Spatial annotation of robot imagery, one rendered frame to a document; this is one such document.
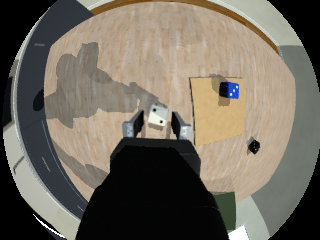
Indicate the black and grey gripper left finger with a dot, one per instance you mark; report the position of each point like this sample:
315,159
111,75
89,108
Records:
134,125

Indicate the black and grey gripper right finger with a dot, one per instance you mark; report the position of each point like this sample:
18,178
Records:
180,129

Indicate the blue die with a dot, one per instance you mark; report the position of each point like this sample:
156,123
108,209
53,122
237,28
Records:
229,90

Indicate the black die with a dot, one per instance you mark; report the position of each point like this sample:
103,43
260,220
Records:
254,146

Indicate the tan flat mat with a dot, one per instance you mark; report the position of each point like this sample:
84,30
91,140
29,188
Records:
216,118

